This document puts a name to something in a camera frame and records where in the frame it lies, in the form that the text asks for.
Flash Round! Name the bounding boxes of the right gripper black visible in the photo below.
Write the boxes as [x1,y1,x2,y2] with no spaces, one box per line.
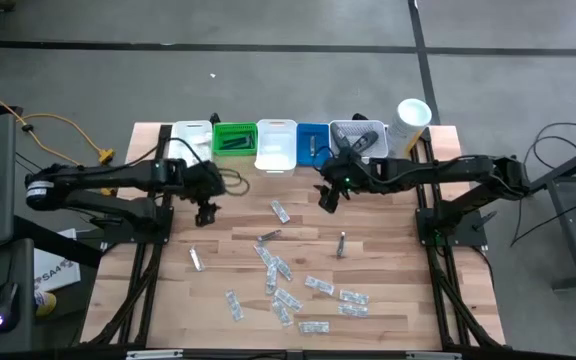
[313,154,372,215]

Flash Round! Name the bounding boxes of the white plastic handled bin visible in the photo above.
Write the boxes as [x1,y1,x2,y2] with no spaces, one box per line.
[166,119,214,166]
[254,118,300,178]

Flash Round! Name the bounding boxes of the white printed paper box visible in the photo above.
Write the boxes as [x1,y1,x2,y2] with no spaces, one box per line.
[32,228,82,294]

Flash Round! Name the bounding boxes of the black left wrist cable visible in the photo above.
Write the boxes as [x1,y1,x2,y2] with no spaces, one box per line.
[165,137,251,198]

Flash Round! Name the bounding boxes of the black metal desk frame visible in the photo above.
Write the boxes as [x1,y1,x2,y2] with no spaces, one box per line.
[519,137,576,292]

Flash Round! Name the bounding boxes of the black table frame rails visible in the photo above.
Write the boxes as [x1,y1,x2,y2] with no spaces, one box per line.
[81,123,174,347]
[407,127,502,349]

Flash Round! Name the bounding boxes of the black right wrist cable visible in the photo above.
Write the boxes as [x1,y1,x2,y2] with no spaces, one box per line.
[311,144,342,171]

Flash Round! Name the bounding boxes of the black floor cable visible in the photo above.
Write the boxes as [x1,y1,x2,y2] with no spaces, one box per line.
[510,122,576,252]

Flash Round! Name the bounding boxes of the black table edge rail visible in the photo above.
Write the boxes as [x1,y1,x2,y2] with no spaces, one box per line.
[80,343,507,360]

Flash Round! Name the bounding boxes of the white perforated basket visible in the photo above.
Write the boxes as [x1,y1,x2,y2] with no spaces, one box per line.
[328,119,390,166]

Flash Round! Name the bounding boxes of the yellow extension cable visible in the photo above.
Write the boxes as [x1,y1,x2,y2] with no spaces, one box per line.
[0,81,117,196]

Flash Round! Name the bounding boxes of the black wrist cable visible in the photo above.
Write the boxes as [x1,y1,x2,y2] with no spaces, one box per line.
[165,137,251,198]
[311,144,342,171]

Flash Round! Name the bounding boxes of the silver rail bracket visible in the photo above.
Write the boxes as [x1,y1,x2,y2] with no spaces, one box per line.
[126,349,184,360]
[406,351,463,360]

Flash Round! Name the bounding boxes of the black computer mouse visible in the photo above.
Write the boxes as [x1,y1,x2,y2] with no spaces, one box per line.
[0,281,21,334]

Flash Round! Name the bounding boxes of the green mesh basket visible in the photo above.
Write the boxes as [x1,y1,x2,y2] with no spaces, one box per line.
[212,122,259,157]

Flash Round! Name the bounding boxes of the yellow and white cup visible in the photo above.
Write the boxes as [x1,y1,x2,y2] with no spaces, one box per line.
[34,291,58,318]

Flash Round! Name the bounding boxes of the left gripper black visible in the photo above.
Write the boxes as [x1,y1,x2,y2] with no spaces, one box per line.
[167,160,227,227]

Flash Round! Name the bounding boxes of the blue mesh basket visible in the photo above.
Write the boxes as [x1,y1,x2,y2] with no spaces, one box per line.
[296,122,333,167]

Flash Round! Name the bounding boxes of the white wipes canister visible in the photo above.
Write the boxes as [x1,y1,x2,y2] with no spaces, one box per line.
[385,98,433,159]

